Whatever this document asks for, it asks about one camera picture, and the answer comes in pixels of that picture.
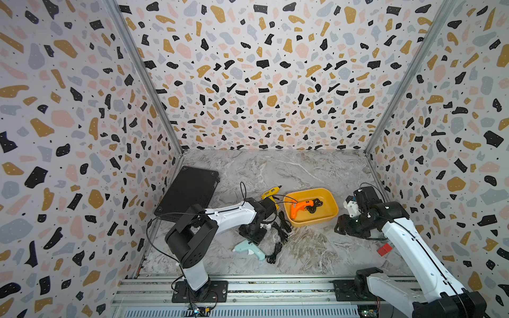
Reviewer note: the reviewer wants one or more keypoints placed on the yellow storage box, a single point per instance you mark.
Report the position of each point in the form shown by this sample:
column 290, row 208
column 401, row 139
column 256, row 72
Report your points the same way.
column 325, row 213

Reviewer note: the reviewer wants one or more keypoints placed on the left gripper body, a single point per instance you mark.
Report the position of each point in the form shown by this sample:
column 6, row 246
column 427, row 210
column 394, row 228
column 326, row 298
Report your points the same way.
column 254, row 234

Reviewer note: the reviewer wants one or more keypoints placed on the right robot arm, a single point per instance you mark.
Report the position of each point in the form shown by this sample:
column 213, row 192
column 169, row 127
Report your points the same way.
column 441, row 295

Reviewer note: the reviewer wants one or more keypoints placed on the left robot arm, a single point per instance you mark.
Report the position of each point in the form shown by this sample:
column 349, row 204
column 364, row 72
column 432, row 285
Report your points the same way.
column 192, row 235

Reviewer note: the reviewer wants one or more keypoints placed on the orange glue gun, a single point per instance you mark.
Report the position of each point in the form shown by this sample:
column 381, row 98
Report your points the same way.
column 308, row 205

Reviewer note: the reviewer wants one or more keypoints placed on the corner aluminium post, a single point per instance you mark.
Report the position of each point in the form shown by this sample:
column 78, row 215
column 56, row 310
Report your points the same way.
column 441, row 17
column 114, row 12

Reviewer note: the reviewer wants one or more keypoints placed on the black flat case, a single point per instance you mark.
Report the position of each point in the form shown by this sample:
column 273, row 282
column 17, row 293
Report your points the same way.
column 191, row 186

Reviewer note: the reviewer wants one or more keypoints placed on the red tape piece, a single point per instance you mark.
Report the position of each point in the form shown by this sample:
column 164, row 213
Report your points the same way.
column 385, row 249

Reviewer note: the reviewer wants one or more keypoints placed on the right corner aluminium post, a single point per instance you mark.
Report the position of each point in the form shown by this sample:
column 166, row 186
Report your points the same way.
column 441, row 17

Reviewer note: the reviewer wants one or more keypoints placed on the mint green glue gun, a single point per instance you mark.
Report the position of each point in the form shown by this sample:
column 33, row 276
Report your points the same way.
column 248, row 247

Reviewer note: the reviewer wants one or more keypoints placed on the left corner aluminium post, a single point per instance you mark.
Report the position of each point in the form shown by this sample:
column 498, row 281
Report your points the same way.
column 114, row 12

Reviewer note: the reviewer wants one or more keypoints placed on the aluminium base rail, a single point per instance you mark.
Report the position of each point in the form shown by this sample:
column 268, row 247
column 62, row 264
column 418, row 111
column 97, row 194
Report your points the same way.
column 273, row 296

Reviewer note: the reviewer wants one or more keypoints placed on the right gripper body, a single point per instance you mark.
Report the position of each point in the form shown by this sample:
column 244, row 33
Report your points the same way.
column 354, row 226

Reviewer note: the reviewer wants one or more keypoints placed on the yellow glue gun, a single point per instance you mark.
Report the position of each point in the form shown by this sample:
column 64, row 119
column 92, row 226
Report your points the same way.
column 270, row 192

